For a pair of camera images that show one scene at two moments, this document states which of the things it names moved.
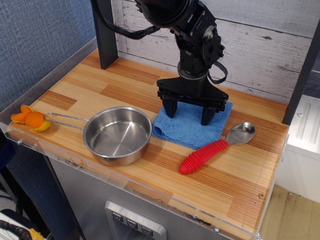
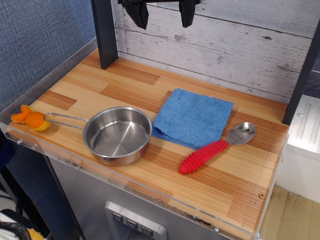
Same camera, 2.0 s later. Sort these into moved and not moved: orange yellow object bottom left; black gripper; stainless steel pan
Moved: black gripper
Not moved: stainless steel pan; orange yellow object bottom left
